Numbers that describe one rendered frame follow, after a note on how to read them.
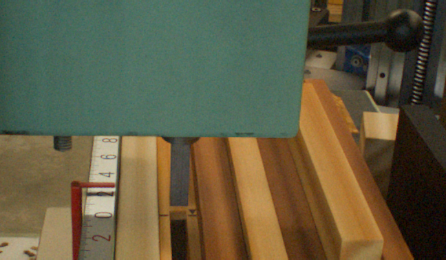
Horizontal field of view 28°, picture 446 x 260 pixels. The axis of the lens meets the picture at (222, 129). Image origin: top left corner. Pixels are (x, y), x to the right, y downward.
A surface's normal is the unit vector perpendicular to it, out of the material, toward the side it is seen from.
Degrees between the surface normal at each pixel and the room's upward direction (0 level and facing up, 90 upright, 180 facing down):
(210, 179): 0
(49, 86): 90
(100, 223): 0
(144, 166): 0
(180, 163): 90
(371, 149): 90
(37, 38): 90
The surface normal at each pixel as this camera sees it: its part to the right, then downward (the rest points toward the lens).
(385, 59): -0.32, 0.38
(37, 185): 0.04, -0.91
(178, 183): 0.08, 0.42
